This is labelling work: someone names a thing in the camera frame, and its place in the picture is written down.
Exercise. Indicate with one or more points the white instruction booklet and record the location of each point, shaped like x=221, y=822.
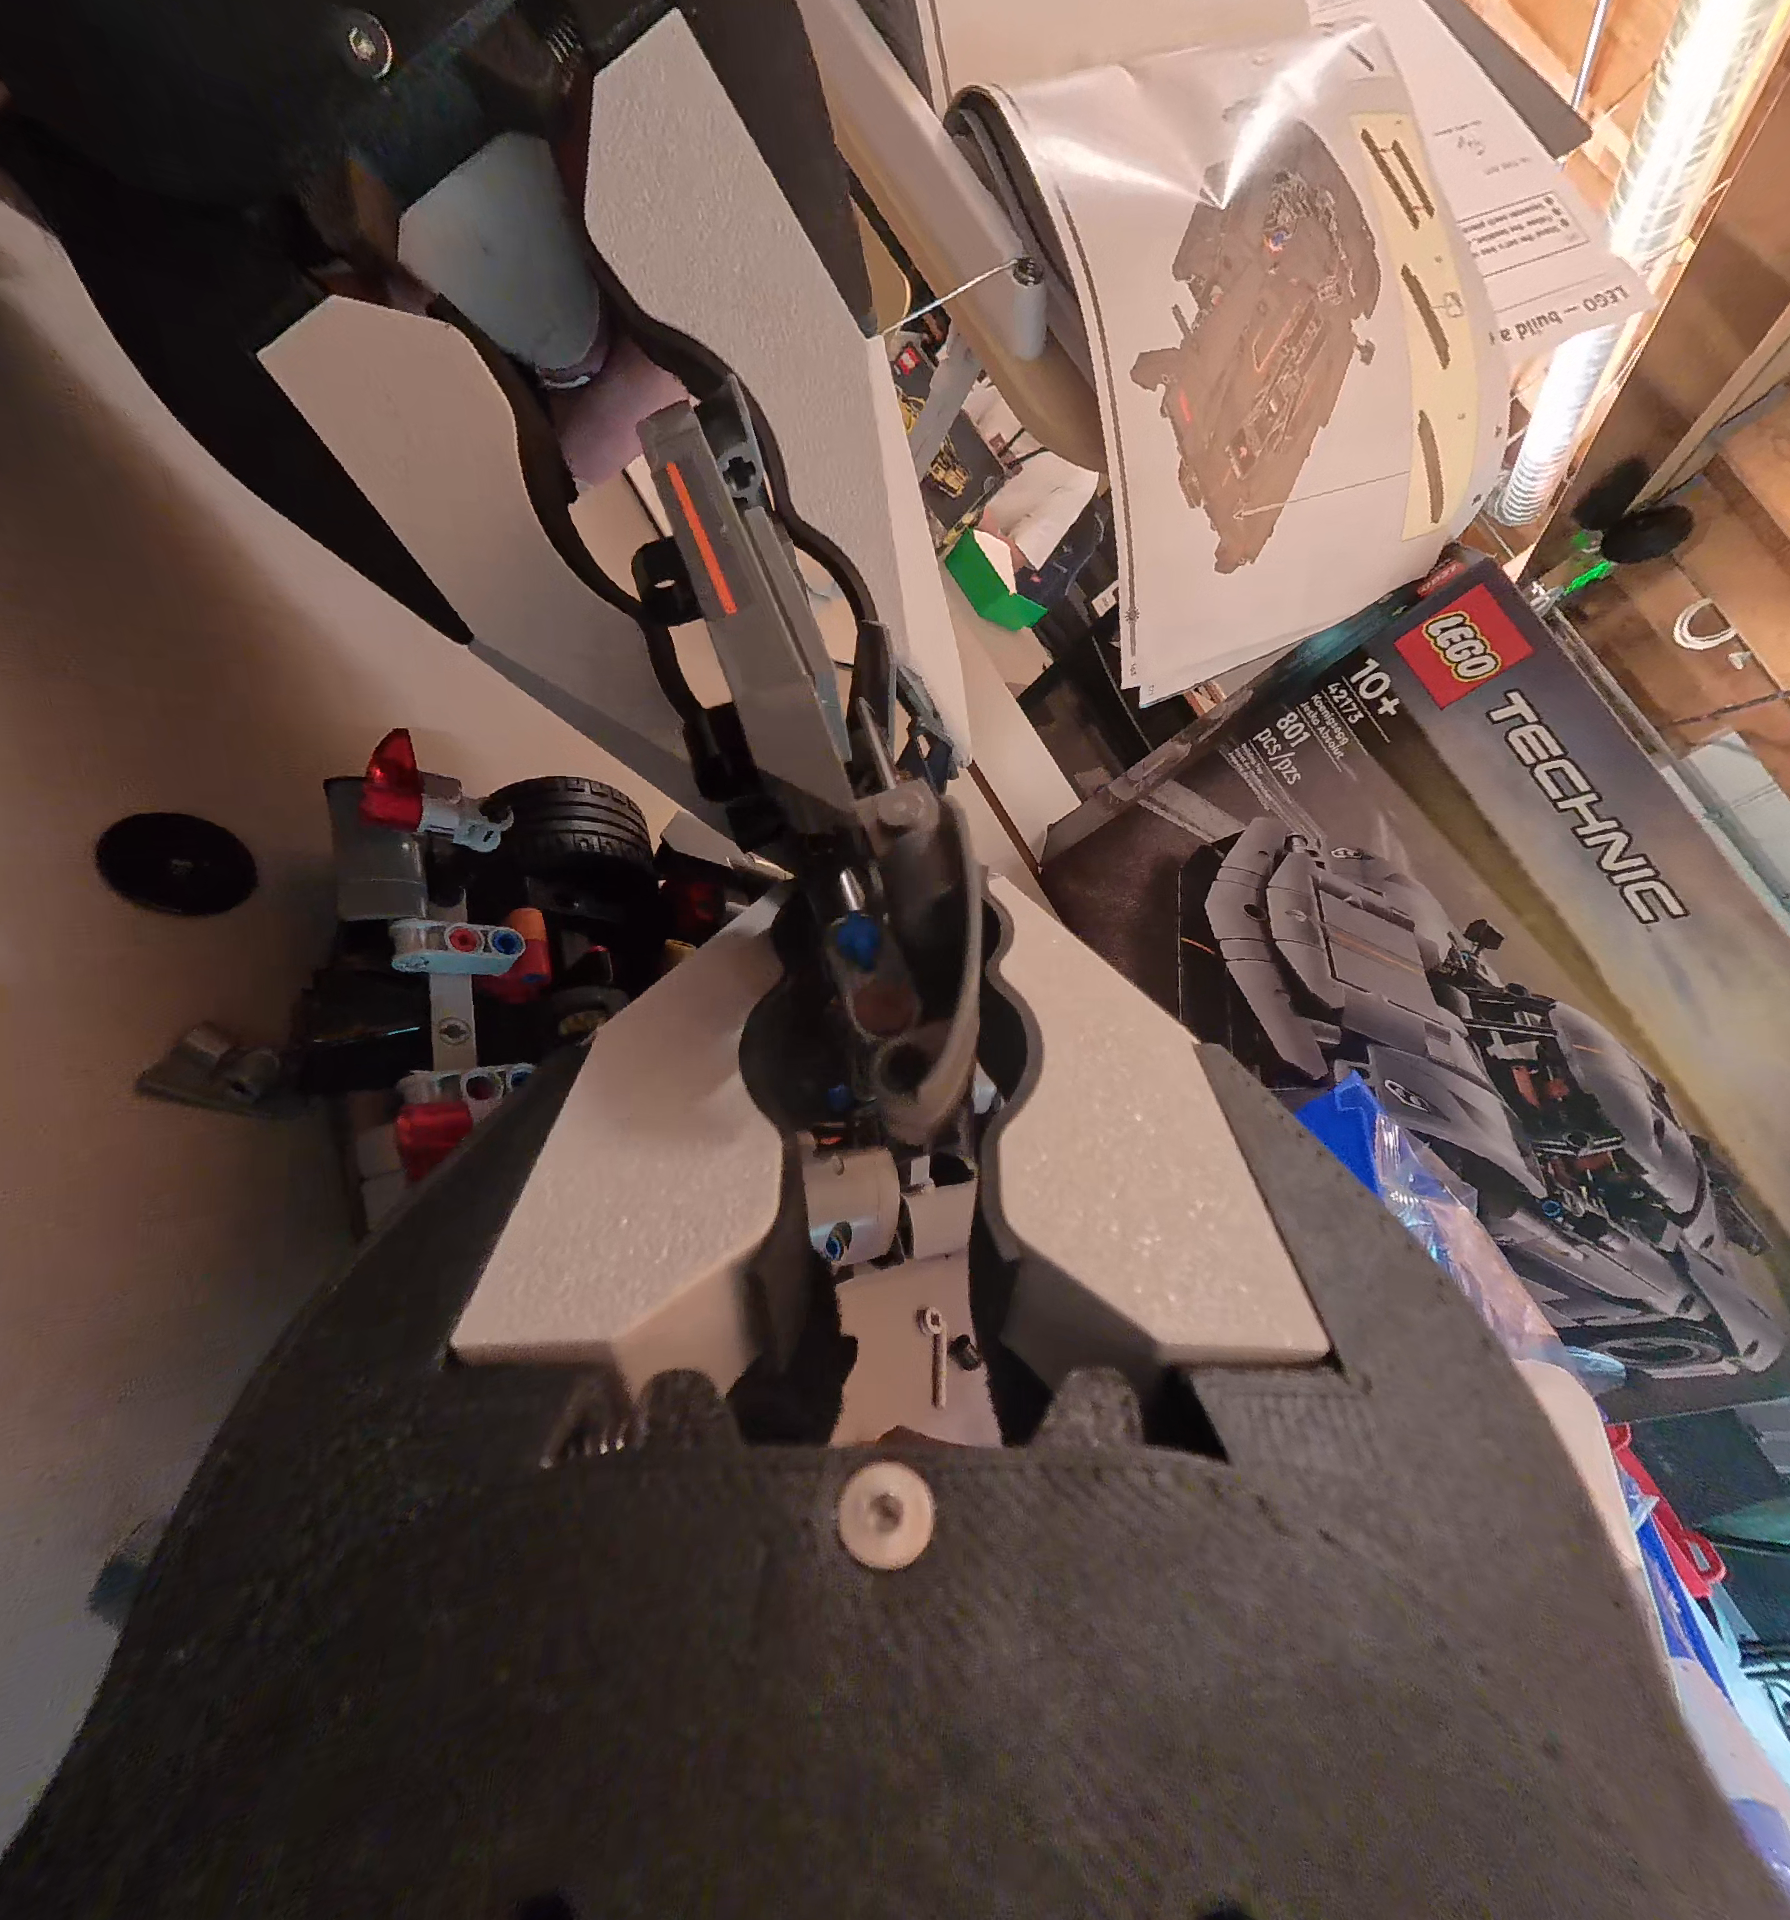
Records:
x=1256, y=450

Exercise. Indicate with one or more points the clear plastic parts bags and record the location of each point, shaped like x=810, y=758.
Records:
x=1450, y=1244

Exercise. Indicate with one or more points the black round lego dish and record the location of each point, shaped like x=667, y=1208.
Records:
x=175, y=862

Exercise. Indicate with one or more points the partly built lego car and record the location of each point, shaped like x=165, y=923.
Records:
x=579, y=855

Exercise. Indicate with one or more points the person's left hand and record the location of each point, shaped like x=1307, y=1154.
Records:
x=611, y=412

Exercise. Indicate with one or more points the red plastic object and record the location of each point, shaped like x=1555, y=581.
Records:
x=1660, y=1513

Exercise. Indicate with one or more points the small dark grey lego piece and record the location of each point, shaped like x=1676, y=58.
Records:
x=124, y=1565

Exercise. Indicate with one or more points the grey lego door panel assembly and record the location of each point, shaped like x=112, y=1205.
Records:
x=768, y=631

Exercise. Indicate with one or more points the grey lego hinge panel piece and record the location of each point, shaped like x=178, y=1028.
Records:
x=218, y=1066

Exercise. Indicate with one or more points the black round ceiling device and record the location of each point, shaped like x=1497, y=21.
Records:
x=1647, y=530

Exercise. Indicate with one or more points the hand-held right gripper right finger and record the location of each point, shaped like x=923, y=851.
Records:
x=1148, y=1199

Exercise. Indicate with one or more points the printed white note sheet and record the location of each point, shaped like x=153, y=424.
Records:
x=1542, y=257

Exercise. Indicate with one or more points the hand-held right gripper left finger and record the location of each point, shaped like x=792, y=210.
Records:
x=641, y=1199

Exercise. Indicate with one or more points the green plastic bin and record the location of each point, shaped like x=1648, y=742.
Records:
x=991, y=588

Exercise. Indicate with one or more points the black box with yellow car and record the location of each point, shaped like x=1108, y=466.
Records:
x=964, y=450

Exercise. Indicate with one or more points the dark lego set box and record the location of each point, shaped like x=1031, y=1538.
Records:
x=1436, y=974

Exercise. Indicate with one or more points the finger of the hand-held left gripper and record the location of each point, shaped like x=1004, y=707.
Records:
x=417, y=450
x=715, y=223

